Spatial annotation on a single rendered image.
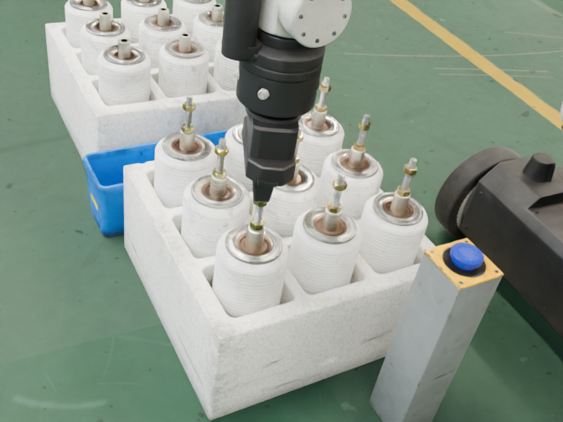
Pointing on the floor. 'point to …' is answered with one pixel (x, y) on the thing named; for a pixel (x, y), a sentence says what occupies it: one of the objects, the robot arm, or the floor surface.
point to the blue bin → (117, 158)
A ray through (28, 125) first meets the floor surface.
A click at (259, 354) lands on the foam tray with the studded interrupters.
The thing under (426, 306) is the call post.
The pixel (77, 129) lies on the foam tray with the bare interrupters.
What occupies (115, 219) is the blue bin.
